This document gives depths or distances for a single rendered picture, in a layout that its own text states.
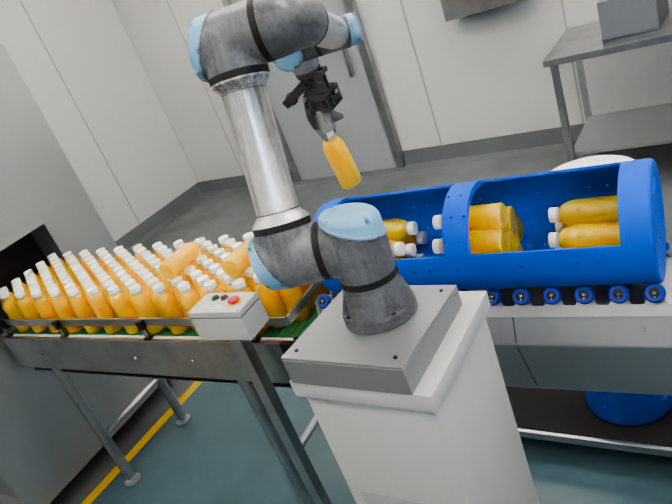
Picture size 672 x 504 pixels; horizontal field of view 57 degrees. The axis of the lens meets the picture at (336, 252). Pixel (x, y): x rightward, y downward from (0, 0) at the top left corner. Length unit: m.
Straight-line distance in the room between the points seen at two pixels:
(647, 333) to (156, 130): 5.91
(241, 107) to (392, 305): 0.46
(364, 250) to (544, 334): 0.66
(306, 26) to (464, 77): 3.99
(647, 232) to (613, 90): 3.52
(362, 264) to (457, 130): 4.21
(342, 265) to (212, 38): 0.47
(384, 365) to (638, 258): 0.64
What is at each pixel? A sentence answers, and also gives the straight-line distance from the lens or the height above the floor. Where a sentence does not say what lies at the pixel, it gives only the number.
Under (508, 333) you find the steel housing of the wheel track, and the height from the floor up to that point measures 0.87.
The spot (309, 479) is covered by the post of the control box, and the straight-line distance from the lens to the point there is 2.21.
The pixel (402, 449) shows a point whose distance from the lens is 1.27.
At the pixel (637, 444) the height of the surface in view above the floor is 0.15.
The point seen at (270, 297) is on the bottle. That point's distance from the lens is 1.92.
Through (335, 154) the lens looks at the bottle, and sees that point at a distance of 1.81.
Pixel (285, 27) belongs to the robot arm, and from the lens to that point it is 1.16.
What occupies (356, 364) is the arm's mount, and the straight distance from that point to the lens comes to 1.13.
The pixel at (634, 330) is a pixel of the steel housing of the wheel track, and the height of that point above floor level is 0.88.
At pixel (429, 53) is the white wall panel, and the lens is 5.16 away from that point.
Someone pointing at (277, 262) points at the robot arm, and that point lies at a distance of 1.17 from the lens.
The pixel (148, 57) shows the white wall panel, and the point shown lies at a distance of 6.89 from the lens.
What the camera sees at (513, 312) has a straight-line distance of 1.64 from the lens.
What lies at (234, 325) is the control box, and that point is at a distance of 1.78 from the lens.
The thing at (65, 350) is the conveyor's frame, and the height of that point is 0.84.
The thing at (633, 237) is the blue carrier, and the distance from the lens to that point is 1.45.
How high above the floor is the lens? 1.86
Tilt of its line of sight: 25 degrees down
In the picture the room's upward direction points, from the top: 21 degrees counter-clockwise
